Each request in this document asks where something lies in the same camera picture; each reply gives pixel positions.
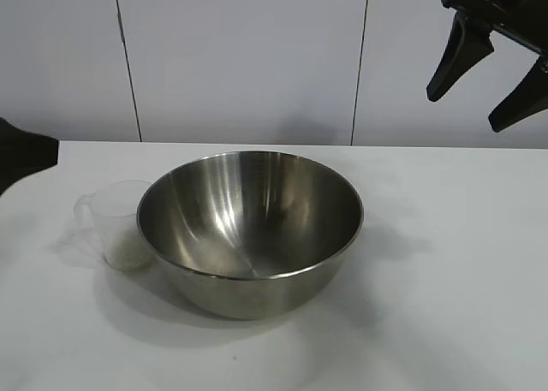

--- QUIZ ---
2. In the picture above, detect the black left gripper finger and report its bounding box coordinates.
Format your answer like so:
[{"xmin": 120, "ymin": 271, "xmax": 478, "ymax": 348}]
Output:
[{"xmin": 0, "ymin": 116, "xmax": 60, "ymax": 196}]

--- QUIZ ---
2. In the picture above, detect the clear plastic measuring cup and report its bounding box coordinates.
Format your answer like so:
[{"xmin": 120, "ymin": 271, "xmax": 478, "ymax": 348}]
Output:
[{"xmin": 73, "ymin": 180, "xmax": 153, "ymax": 274}]

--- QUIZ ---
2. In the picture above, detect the stainless steel mixing bowl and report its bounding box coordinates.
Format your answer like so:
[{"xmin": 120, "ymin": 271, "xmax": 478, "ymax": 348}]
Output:
[{"xmin": 135, "ymin": 150, "xmax": 366, "ymax": 322}]

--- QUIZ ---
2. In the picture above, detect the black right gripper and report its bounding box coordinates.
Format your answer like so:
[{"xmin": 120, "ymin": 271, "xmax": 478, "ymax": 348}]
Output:
[{"xmin": 426, "ymin": 0, "xmax": 548, "ymax": 133}]

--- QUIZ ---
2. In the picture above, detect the white uncooked rice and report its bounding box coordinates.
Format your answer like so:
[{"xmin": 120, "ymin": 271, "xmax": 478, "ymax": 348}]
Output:
[{"xmin": 106, "ymin": 232, "xmax": 152, "ymax": 273}]

